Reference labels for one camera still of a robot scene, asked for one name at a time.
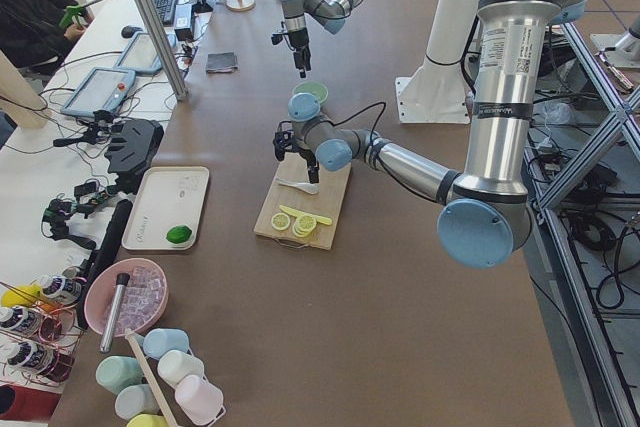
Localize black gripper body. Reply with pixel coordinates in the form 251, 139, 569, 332
296, 145, 319, 165
289, 27, 309, 52

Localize white ceramic spoon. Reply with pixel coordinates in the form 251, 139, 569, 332
275, 177, 319, 195

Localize light green bowl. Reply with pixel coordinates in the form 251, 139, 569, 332
292, 81, 329, 105

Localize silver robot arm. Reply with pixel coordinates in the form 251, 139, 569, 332
271, 0, 363, 78
288, 0, 586, 268

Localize pink bowl with ice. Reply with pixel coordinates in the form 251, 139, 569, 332
84, 258, 169, 337

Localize metal muddler in bowl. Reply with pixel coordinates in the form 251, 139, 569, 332
99, 273, 130, 354

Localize bamboo cutting board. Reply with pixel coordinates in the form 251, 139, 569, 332
254, 153, 351, 250

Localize yellow plastic knife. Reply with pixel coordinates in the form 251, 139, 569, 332
279, 205, 333, 226

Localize stacked lemon slices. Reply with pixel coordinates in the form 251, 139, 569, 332
292, 215, 317, 238

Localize single lemon slice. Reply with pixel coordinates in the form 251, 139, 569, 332
270, 212, 291, 232

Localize grey folded cloth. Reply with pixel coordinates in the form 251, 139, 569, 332
205, 52, 238, 74

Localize beige plastic tray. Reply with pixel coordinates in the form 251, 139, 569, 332
121, 166, 210, 251

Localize green lime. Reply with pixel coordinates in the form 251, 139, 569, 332
165, 225, 193, 245

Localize upper teach pendant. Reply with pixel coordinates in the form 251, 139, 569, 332
115, 31, 162, 76

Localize teach pendant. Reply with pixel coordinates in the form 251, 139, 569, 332
60, 67, 136, 118
115, 31, 162, 76

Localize black computer mouse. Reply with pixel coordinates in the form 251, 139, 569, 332
121, 25, 142, 39

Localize black cylinder tool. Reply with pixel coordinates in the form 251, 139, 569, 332
76, 199, 133, 330

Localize lower teach pendant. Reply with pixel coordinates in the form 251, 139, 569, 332
60, 67, 136, 118

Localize blue plastic cup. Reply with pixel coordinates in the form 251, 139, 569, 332
143, 328, 190, 360

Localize white plastic cup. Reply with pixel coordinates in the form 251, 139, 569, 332
157, 349, 205, 388

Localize pink plastic cup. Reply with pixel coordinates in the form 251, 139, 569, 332
174, 374, 224, 426

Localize seated person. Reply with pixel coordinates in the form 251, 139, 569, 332
1, 0, 86, 75

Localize wooden stick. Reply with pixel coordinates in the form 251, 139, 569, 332
124, 329, 179, 427

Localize green plastic cup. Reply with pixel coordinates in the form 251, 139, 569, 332
95, 356, 143, 395

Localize grey-blue plastic cup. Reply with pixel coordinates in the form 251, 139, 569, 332
115, 384, 160, 420

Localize yellow plastic cup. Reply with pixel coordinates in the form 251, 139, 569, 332
126, 413, 168, 427

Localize yellow lemon squeezer bottle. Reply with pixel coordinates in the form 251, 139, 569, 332
1, 284, 41, 307

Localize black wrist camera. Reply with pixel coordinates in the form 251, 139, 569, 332
272, 130, 296, 162
271, 32, 284, 45

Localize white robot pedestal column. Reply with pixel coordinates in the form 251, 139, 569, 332
396, 0, 479, 124

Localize aluminium frame post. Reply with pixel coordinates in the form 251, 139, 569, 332
134, 0, 188, 101

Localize copper wire bottle rack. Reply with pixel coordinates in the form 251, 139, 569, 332
1, 291, 80, 387

